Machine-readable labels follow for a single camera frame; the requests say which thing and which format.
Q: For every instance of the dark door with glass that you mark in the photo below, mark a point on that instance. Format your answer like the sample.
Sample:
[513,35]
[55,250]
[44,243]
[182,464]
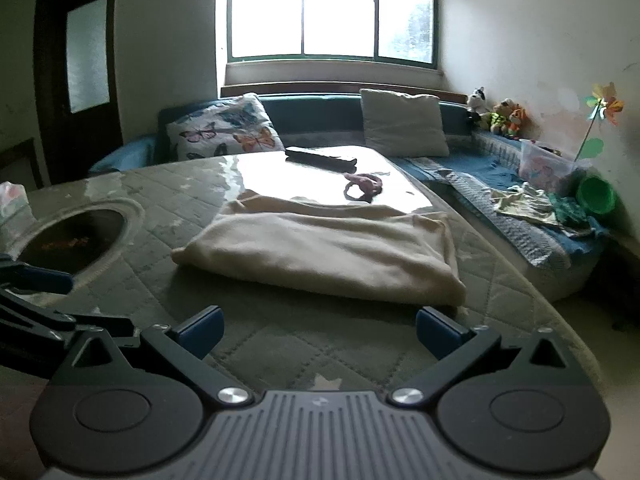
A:
[75,87]

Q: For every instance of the colourful pinwheel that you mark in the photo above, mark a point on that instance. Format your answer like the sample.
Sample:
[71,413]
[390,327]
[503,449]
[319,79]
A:
[605,106]

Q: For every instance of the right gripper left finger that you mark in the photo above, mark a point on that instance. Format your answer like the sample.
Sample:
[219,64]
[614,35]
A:
[179,352]

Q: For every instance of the tissue box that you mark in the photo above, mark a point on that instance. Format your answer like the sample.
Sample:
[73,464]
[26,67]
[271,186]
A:
[14,204]

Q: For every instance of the teal corner sofa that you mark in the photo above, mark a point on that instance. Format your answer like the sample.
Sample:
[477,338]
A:
[556,261]

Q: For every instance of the cream knit sweater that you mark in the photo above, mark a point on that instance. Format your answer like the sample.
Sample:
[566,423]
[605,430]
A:
[368,252]

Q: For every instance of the brown plush toy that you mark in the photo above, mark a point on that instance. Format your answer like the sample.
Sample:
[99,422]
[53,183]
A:
[500,117]

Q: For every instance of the orange plush toy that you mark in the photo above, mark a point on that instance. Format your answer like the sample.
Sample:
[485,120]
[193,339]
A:
[517,120]

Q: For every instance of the clear plastic storage box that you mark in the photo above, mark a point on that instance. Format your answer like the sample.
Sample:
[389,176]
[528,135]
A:
[547,171]

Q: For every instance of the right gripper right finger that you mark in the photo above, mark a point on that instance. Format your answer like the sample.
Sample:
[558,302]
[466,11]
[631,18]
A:
[460,352]

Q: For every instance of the black white plush toy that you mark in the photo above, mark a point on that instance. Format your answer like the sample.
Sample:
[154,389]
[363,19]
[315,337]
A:
[477,110]

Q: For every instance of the green plastic bowl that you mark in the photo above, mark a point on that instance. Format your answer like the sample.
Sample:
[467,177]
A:
[596,196]

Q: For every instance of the butterfly print pillow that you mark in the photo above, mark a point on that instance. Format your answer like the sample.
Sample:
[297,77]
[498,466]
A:
[238,126]

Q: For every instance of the window with green frame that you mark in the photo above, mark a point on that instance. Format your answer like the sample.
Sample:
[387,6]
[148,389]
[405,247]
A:
[388,31]

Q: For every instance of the patterned cloth on sofa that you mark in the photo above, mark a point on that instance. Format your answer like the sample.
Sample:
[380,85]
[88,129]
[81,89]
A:
[538,207]

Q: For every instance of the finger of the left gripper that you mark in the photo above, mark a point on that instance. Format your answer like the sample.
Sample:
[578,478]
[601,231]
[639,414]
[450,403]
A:
[23,278]
[21,313]

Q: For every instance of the round black induction cooktop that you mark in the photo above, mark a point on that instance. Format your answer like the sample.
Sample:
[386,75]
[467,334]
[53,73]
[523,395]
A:
[76,242]

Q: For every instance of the pink hair scrunchie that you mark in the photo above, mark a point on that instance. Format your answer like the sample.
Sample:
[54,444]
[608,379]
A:
[369,186]

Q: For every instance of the black remote control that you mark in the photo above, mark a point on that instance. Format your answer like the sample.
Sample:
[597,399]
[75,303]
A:
[312,158]

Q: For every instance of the plain grey pillow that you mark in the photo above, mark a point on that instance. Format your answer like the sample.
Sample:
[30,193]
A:
[401,125]

